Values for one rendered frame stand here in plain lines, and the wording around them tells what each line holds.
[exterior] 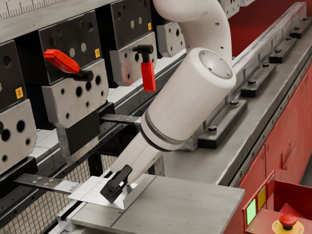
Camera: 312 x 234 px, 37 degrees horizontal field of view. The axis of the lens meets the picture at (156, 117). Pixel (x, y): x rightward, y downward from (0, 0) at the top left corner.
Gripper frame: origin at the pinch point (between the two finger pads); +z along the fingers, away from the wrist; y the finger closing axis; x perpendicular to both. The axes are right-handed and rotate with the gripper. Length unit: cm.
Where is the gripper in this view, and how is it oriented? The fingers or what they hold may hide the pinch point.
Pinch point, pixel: (119, 184)
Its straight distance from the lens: 88.5
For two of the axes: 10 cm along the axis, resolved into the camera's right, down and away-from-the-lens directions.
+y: -4.5, 3.9, -8.1
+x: 7.4, 6.6, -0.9
